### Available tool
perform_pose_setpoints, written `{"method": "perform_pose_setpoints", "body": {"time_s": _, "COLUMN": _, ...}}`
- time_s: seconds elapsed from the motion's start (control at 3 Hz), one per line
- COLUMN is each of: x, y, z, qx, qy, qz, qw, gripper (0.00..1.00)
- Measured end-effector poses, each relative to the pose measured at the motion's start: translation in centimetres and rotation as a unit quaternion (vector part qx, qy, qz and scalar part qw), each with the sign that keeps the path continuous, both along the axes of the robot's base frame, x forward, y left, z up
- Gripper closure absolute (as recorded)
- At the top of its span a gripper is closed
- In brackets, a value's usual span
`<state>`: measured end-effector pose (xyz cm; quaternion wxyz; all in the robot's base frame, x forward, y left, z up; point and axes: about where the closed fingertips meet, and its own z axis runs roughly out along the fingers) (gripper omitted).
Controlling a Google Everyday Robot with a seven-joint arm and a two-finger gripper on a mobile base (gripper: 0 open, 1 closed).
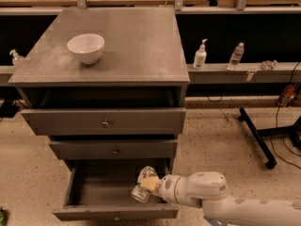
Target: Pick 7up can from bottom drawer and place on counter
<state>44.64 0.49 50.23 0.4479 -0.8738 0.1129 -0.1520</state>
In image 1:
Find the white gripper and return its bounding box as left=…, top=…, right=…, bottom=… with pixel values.
left=140, top=174, right=182, bottom=203

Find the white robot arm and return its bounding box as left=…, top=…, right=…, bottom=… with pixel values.
left=140, top=172, right=301, bottom=226

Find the grey middle drawer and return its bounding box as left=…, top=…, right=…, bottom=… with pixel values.
left=49, top=139, right=178, bottom=160

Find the grey open bottom drawer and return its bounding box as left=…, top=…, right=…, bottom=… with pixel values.
left=53, top=159, right=178, bottom=221

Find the grey top drawer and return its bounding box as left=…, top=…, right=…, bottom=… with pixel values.
left=22, top=108, right=186, bottom=136

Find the grey wooden drawer cabinet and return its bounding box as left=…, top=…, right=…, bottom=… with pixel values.
left=8, top=7, right=191, bottom=174

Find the white lotion pump bottle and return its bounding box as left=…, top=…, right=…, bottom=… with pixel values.
left=193, top=39, right=207, bottom=69

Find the white ceramic bowl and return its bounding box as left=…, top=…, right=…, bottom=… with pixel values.
left=67, top=34, right=105, bottom=64

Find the black stand base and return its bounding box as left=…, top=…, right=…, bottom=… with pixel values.
left=239, top=108, right=301, bottom=169

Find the clear plastic water bottle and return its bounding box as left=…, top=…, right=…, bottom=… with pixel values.
left=227, top=42, right=245, bottom=70

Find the orange power tool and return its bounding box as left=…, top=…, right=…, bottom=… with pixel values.
left=276, top=85, right=301, bottom=107

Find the crumpled clear plastic wrap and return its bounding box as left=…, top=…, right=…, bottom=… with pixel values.
left=261, top=60, right=277, bottom=71

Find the grey metal shelf rail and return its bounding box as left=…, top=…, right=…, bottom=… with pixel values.
left=187, top=62, right=301, bottom=85

